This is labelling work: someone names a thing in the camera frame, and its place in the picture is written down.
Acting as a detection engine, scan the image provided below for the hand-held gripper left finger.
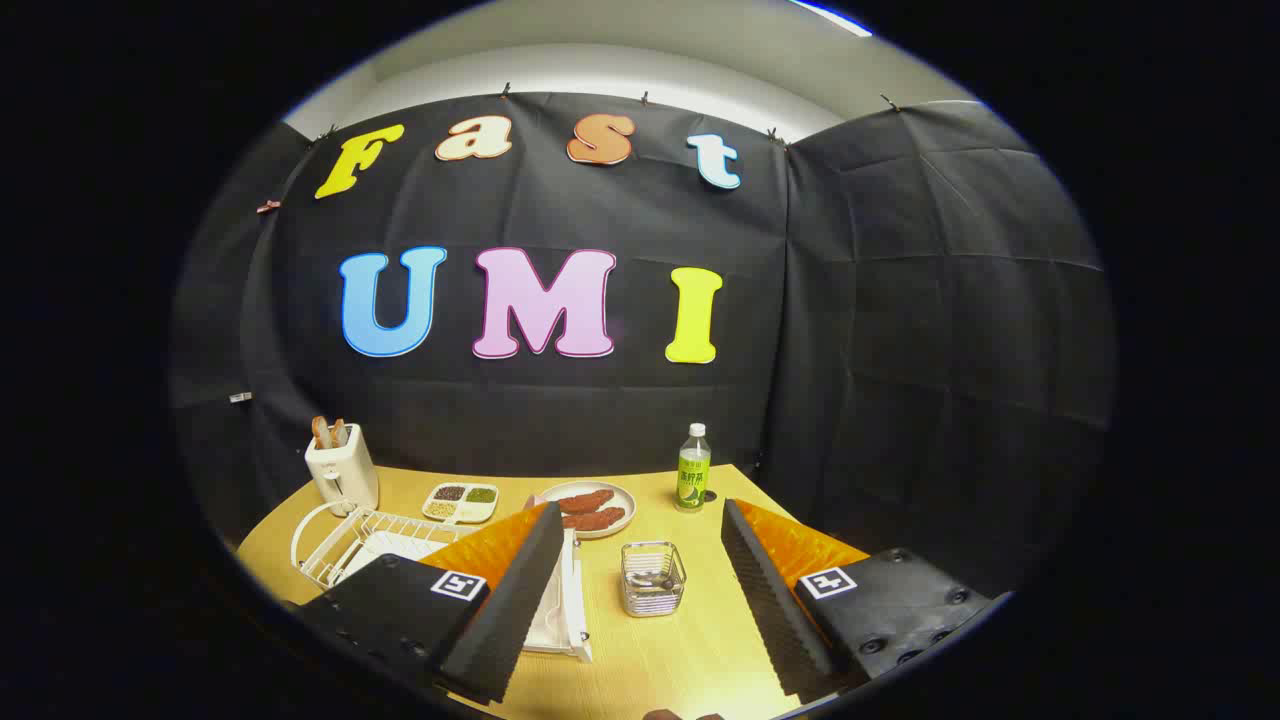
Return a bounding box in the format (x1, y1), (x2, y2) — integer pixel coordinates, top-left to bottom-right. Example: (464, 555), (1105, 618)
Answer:
(283, 502), (566, 706)

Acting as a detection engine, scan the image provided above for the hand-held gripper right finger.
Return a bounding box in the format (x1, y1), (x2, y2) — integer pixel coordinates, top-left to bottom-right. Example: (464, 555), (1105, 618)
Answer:
(720, 498), (993, 701)

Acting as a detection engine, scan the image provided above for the metal wire basket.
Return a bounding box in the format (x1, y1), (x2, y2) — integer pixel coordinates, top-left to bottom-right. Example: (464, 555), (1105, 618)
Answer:
(620, 541), (688, 618)

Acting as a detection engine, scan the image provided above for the white wire dish rack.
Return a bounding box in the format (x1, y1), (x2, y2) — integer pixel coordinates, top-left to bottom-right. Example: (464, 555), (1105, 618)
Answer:
(290, 498), (593, 663)

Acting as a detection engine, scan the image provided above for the white divided grain dish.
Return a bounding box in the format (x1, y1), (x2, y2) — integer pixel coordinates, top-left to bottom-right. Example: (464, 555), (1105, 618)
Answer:
(421, 482), (500, 526)

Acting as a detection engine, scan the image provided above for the white plate with sausages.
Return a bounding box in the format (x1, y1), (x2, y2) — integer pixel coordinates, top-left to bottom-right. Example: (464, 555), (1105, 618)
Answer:
(537, 481), (637, 541)

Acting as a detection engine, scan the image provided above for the green label drink bottle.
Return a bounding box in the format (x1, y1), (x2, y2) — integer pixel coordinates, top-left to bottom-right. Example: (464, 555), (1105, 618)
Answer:
(675, 422), (713, 514)

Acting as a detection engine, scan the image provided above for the white toaster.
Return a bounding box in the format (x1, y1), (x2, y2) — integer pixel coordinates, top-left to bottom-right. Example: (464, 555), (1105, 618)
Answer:
(305, 425), (381, 516)

